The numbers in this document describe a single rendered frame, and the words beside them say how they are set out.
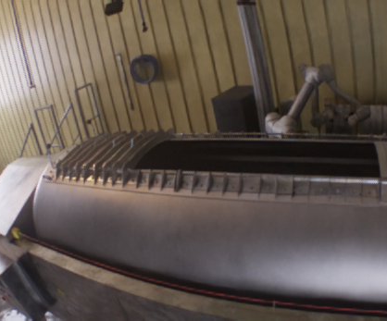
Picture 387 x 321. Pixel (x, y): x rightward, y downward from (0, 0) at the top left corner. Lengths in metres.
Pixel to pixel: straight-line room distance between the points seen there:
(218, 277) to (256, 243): 0.26
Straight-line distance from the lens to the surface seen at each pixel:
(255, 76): 2.94
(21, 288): 3.04
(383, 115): 3.75
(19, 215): 2.72
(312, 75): 2.79
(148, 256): 1.74
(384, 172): 1.55
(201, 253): 1.56
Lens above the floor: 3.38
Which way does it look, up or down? 25 degrees down
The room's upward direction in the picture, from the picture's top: 13 degrees counter-clockwise
